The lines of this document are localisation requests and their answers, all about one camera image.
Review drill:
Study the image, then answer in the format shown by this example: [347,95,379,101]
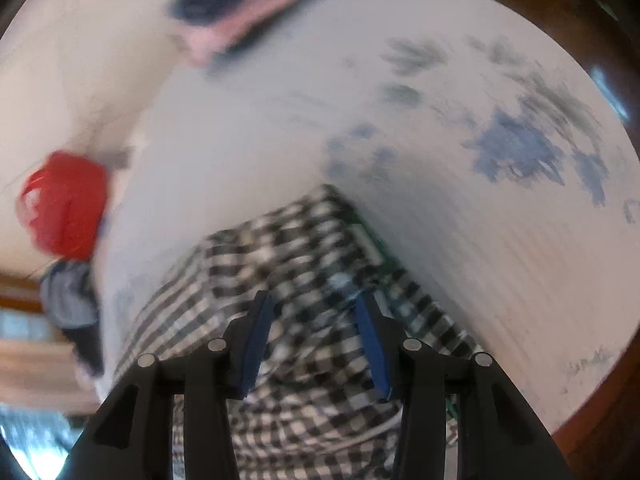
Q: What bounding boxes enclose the red object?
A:
[15,150,111,261]

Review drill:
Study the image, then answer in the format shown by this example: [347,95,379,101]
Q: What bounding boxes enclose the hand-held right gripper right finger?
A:
[354,290,576,480]

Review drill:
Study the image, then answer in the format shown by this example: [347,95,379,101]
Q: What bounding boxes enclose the white printed bed sheet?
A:
[0,0,638,436]

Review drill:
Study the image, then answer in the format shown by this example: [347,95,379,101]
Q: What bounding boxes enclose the grey and dark cloth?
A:
[39,259,107,378]

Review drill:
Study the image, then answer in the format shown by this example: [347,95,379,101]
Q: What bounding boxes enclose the pink and navy folded cloth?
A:
[167,0,343,67]

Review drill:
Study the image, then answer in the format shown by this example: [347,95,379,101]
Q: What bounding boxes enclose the black and white checkered garment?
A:
[112,184,483,480]

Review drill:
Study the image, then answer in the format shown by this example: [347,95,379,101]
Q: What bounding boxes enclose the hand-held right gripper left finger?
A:
[66,290,276,480]

